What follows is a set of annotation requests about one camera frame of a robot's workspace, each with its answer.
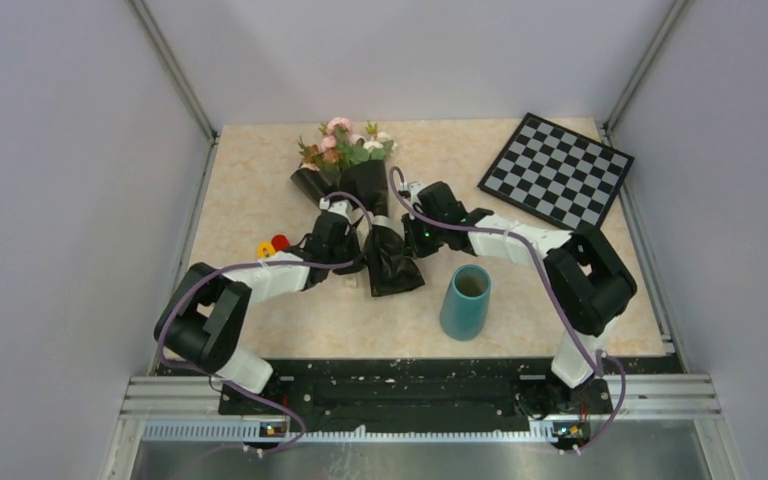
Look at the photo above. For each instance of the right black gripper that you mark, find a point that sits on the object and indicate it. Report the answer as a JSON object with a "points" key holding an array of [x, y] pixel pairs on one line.
{"points": [[412, 244]]}

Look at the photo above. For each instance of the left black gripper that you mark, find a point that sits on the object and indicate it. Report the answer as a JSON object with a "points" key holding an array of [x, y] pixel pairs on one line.
{"points": [[358, 258]]}

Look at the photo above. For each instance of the flower bouquet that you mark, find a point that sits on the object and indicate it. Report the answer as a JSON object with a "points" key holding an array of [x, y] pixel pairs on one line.
{"points": [[349, 165]]}

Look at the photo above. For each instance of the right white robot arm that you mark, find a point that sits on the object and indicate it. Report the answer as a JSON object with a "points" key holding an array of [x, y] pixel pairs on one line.
{"points": [[586, 281]]}

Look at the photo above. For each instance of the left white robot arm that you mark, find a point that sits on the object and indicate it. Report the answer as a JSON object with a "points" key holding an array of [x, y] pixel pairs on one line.
{"points": [[202, 323]]}

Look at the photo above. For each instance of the teal ceramic vase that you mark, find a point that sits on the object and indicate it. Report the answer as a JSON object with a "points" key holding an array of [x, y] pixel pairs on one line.
{"points": [[466, 303]]}

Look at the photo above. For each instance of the red yellow toy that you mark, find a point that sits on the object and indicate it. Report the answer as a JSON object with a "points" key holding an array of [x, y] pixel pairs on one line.
{"points": [[267, 249]]}

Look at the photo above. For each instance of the black white checkerboard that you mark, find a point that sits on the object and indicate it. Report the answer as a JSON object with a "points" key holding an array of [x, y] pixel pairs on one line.
{"points": [[557, 175]]}

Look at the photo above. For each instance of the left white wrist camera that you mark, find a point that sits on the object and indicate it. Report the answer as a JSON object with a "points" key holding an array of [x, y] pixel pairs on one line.
{"points": [[337, 206]]}

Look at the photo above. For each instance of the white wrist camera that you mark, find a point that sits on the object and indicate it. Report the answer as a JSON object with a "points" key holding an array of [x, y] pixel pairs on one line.
{"points": [[337, 206], [409, 192]]}

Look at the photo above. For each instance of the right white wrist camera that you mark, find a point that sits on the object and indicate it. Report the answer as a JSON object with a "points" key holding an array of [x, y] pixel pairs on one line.
{"points": [[409, 192]]}

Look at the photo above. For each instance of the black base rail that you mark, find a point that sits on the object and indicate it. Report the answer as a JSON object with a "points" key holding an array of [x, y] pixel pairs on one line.
{"points": [[402, 395]]}

